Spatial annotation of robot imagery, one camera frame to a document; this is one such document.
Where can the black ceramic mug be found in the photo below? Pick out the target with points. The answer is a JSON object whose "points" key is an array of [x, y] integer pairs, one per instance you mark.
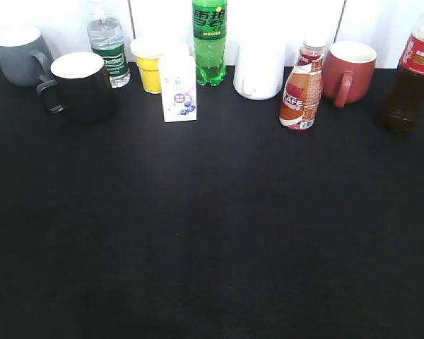
{"points": [[80, 88]]}

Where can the dark tea bottle red label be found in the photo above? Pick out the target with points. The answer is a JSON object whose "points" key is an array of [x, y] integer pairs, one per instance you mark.
{"points": [[403, 106]]}

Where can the yellow paper cup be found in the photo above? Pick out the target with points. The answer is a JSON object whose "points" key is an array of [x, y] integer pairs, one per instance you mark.
{"points": [[147, 50]]}

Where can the green sprite bottle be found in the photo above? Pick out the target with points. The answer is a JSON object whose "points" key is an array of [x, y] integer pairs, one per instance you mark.
{"points": [[209, 21]]}

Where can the white blueberry milk carton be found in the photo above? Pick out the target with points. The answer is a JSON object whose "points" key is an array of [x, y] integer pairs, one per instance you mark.
{"points": [[177, 69]]}

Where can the white ceramic mug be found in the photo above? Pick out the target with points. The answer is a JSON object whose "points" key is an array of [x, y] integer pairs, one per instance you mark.
{"points": [[259, 69]]}

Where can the brown coffee drink bottle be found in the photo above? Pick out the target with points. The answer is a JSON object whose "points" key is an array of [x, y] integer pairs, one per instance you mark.
{"points": [[303, 89]]}

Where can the red ceramic mug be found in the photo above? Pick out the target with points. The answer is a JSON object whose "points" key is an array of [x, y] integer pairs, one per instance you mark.
{"points": [[347, 72]]}

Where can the clear water bottle green label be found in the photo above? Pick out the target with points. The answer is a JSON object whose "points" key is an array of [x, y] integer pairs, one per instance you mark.
{"points": [[107, 40]]}

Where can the grey ceramic mug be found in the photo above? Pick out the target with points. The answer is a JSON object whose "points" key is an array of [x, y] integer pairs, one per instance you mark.
{"points": [[25, 58]]}

